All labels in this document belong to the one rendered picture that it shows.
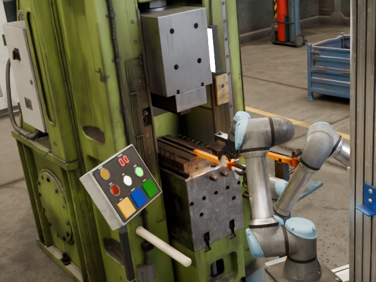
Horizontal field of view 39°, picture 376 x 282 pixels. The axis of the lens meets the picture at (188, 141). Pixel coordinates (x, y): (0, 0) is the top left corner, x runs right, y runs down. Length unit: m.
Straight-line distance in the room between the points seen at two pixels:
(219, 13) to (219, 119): 0.60
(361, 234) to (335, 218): 2.24
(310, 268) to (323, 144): 0.51
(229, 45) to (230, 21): 0.13
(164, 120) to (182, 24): 0.81
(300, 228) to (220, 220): 1.07
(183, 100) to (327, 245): 1.68
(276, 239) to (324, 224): 2.12
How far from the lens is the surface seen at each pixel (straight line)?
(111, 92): 2.69
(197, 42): 2.78
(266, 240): 2.07
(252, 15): 10.99
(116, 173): 2.47
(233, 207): 3.12
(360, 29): 1.77
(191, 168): 2.91
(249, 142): 2.06
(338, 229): 4.12
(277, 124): 2.08
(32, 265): 4.15
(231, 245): 3.23
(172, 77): 2.71
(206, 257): 3.12
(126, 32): 2.70
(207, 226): 3.03
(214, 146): 3.06
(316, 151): 2.27
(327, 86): 6.83
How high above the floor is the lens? 2.12
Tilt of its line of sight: 21 degrees down
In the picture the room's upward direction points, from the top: 6 degrees counter-clockwise
